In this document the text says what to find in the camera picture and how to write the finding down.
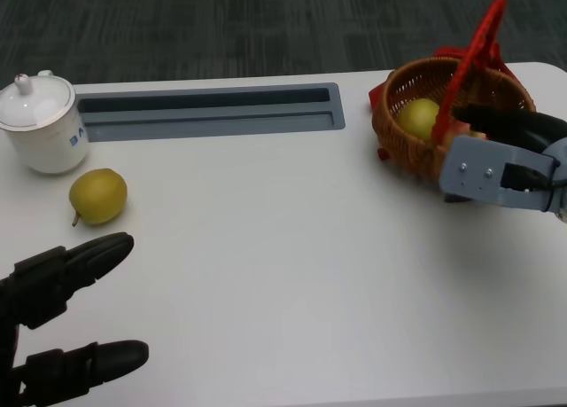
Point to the yellow-green pear without stem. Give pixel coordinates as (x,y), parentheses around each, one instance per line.
(416,116)

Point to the white lidded ceramic mug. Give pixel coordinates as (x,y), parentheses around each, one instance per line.
(44,132)

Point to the grey long table slot tray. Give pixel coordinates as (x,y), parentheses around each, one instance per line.
(212,116)

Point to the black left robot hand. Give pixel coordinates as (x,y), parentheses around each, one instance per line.
(48,274)

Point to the yellow-green pear with stem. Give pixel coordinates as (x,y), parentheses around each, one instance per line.
(97,196)

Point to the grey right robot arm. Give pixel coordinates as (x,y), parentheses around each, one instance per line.
(560,158)

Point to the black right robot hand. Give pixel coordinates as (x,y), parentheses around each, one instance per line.
(522,125)

